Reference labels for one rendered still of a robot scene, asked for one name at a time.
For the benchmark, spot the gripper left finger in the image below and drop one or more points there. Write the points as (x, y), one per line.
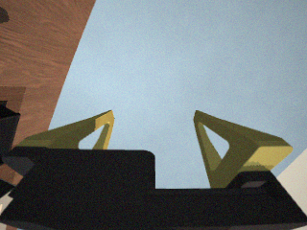
(69, 136)

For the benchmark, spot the black open tray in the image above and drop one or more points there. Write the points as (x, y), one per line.
(7, 130)

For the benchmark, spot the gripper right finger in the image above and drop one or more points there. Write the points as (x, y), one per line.
(249, 149)

